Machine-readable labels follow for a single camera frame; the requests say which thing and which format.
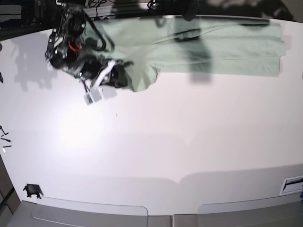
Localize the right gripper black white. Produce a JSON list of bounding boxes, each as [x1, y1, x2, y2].
[[73, 56, 134, 88]]

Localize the light green T-shirt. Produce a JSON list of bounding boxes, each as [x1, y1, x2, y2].
[[81, 17, 286, 92]]

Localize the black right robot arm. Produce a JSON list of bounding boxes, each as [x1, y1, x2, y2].
[[45, 0, 132, 91]]

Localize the silver allen keys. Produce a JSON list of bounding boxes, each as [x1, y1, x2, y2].
[[0, 125, 13, 153]]

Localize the grey chair left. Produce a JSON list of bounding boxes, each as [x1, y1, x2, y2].
[[8, 201, 171, 227]]

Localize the grey chair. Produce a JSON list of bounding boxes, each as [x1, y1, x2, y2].
[[172, 194, 303, 227], [8, 201, 171, 227]]

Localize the white label plate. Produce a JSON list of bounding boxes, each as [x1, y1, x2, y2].
[[279, 175, 303, 196]]

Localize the grey chair right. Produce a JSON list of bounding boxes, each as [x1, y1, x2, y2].
[[172, 194, 303, 227]]

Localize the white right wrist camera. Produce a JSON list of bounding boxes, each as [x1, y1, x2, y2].
[[83, 88, 103, 105]]

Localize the black camera mount top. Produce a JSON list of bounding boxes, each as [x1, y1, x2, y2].
[[181, 0, 203, 21]]

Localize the black clamp bracket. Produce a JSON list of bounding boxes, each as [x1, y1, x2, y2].
[[23, 184, 44, 199]]

